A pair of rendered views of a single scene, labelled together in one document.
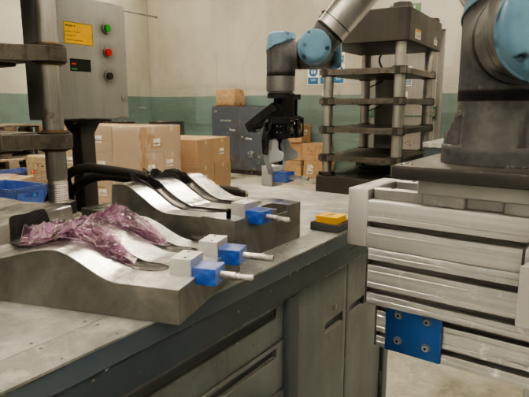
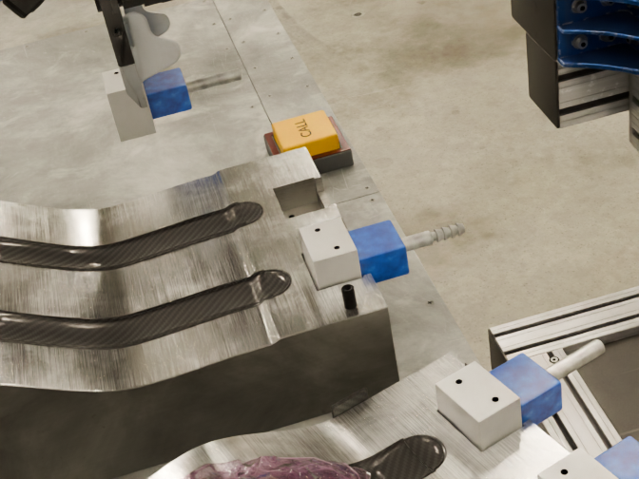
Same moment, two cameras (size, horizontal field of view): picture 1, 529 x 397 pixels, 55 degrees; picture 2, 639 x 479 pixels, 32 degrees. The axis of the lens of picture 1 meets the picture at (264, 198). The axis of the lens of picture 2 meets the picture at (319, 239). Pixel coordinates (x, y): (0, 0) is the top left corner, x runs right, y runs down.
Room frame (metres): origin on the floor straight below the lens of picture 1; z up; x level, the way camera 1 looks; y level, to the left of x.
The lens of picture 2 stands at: (0.53, 0.53, 1.43)
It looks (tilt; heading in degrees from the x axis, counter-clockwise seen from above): 35 degrees down; 317
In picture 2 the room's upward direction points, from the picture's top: 11 degrees counter-clockwise
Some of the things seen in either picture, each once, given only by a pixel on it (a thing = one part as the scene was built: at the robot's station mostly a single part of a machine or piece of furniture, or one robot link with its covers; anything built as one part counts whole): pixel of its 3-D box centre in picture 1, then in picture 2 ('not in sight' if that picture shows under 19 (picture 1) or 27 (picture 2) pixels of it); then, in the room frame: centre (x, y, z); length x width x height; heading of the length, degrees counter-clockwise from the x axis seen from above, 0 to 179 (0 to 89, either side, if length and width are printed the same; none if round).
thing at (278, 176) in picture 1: (286, 176); (176, 90); (1.34, -0.06, 0.93); 0.13 x 0.05 x 0.05; 56
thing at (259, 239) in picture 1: (187, 207); (62, 318); (1.23, 0.19, 0.87); 0.50 x 0.26 x 0.14; 56
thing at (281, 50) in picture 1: (282, 54); not in sight; (1.35, -0.05, 1.25); 0.09 x 0.08 x 0.11; 79
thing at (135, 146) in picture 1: (120, 168); not in sight; (5.34, 1.54, 0.47); 1.22 x 0.80 x 0.94; 62
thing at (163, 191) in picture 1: (188, 189); (64, 275); (1.22, 0.19, 0.92); 0.35 x 0.16 x 0.09; 56
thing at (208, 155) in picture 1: (173, 166); not in sight; (6.27, 1.14, 0.37); 1.20 x 0.82 x 0.74; 66
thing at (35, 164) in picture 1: (57, 172); not in sight; (6.02, 2.50, 0.34); 0.63 x 0.45 x 0.40; 58
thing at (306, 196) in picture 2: (273, 213); (307, 213); (1.14, -0.02, 0.87); 0.05 x 0.05 x 0.04; 56
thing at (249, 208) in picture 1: (263, 216); (388, 249); (1.03, 0.00, 0.89); 0.13 x 0.05 x 0.05; 55
